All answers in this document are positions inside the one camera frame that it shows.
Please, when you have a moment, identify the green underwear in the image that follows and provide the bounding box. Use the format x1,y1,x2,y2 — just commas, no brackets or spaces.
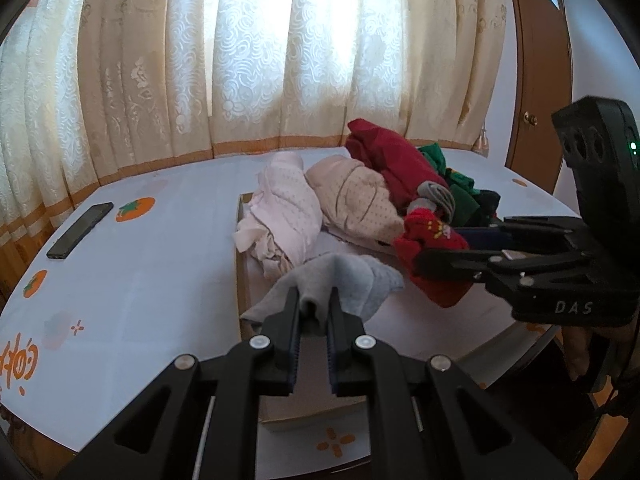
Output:
418,143,480,228

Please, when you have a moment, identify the red embroidered underwear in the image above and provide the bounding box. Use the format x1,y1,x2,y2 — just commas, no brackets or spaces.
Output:
393,207,472,309

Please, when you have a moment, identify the grey underwear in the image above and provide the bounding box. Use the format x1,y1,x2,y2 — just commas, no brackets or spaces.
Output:
241,252,404,336

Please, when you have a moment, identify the pale pink dotted underwear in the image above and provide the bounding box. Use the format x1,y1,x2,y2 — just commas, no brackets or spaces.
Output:
306,155,404,254

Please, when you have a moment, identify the light pink folded underwear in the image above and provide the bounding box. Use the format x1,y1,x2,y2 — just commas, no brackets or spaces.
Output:
233,152,323,282

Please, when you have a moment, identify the person's right hand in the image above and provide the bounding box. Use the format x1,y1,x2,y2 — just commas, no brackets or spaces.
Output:
561,322,639,393

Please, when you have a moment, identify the dark folded garment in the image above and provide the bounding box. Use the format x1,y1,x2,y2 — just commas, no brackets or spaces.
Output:
465,190,500,228

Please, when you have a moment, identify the shallow cardboard tray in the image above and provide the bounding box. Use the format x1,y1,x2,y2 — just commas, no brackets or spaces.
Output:
234,190,526,434

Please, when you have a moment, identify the grey sock bundle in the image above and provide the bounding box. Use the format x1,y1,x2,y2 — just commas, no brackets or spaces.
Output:
407,181,456,223

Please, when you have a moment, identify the brass door knob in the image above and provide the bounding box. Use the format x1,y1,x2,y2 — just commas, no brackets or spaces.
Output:
523,112,538,127

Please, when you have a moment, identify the white persimmon print tablecloth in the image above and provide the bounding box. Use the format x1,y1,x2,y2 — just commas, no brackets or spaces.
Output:
1,150,577,479

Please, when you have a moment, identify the brown wooden door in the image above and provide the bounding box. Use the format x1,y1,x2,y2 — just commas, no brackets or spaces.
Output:
506,0,573,193

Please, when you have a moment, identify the black smartphone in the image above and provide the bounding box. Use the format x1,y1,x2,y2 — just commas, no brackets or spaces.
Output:
47,203,114,260

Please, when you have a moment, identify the cream orange patterned curtain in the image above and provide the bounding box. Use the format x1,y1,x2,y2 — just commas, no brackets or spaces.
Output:
1,0,506,258

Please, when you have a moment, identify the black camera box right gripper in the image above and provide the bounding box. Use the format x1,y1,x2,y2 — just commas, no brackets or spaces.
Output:
551,96,639,228

